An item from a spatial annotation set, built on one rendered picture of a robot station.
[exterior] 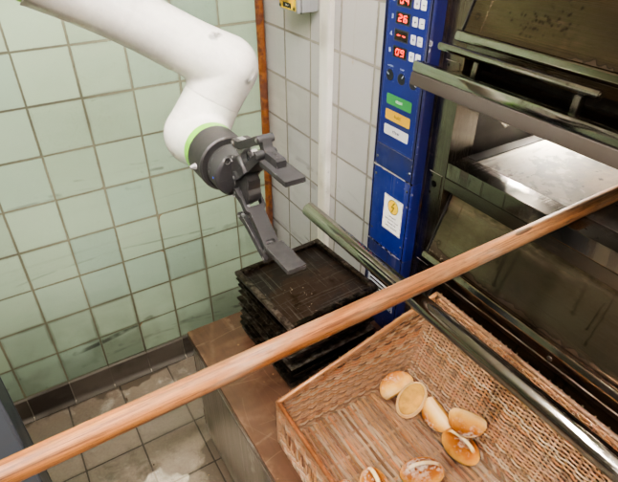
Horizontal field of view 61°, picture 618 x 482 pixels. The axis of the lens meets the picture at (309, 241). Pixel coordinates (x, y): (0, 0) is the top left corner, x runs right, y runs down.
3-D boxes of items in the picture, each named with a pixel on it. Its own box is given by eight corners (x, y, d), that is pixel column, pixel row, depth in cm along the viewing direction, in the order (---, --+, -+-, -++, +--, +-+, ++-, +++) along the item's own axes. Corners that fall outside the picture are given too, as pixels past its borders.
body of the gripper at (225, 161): (248, 135, 82) (275, 157, 76) (251, 183, 87) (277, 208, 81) (203, 145, 79) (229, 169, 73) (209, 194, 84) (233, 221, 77)
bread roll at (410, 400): (433, 389, 130) (432, 393, 135) (409, 374, 133) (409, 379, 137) (412, 424, 127) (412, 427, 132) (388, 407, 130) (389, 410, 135)
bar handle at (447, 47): (430, 72, 100) (436, 72, 101) (584, 129, 77) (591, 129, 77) (437, 40, 97) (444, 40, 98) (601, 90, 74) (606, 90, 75)
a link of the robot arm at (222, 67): (25, 3, 81) (16, 7, 71) (51, -71, 78) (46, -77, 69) (231, 105, 99) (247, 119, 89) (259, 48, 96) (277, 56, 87)
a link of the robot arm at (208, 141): (187, 185, 87) (179, 133, 82) (250, 168, 92) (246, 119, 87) (200, 200, 83) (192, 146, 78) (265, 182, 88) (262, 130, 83)
